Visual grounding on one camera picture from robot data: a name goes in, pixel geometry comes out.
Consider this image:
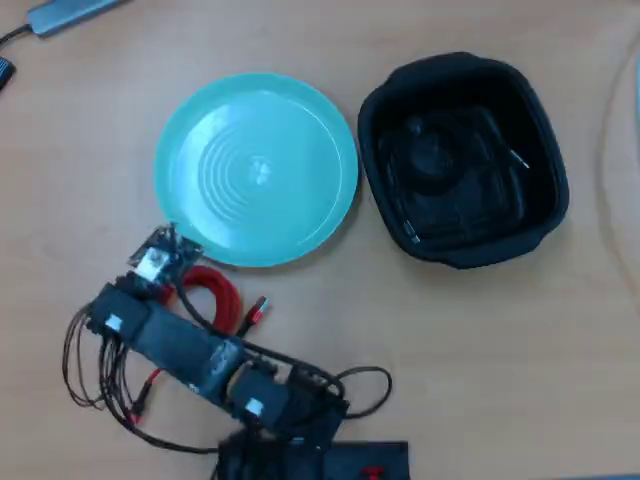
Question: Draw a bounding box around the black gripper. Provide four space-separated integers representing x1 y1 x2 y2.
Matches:
115 264 177 304

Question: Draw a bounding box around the red braided charging cable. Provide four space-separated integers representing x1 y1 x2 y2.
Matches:
130 264 272 426

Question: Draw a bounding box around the black charging cable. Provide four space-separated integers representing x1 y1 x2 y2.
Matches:
384 112 534 246

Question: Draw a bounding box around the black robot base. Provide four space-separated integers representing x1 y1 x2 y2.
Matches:
217 432 411 480

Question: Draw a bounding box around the teal round plate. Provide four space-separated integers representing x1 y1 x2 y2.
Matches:
153 72 360 268

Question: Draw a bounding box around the black flat device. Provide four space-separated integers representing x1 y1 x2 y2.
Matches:
0 57 17 94

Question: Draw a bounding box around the grey usb hub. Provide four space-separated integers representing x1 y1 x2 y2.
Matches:
27 0 131 39

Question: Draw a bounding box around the black square fabric bin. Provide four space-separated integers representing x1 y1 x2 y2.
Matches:
357 51 571 270

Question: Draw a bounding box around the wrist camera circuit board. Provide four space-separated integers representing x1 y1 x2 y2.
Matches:
127 223 205 282

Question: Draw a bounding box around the thin robot wire bundle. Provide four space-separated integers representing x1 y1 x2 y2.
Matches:
61 304 147 427

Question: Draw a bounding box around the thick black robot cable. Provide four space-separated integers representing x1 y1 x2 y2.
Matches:
103 389 222 455

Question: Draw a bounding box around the thick black camera cable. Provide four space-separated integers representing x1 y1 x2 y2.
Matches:
172 279 394 420

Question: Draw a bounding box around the black hub cable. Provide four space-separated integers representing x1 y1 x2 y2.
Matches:
0 22 34 49

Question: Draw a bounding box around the white thin cable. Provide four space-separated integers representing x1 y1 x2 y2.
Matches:
597 29 640 301

